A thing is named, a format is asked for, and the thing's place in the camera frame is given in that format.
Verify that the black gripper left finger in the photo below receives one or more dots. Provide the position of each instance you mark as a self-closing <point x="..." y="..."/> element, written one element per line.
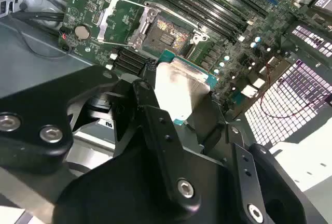
<point x="33" y="110"/>

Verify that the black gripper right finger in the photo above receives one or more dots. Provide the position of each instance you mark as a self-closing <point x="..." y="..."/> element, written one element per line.
<point x="272" y="182"/>

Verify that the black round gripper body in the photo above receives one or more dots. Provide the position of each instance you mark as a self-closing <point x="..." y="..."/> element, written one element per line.
<point x="116" y="195"/>

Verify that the metal socket cover frame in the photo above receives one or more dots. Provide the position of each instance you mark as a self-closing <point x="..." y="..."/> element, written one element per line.
<point x="105" y="25"/>

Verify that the silver topped green CPU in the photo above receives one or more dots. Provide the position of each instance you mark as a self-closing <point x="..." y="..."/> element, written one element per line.
<point x="181" y="84"/>

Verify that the thin metal locking lever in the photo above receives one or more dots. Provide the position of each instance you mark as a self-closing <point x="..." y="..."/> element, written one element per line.
<point x="168" y="13"/>

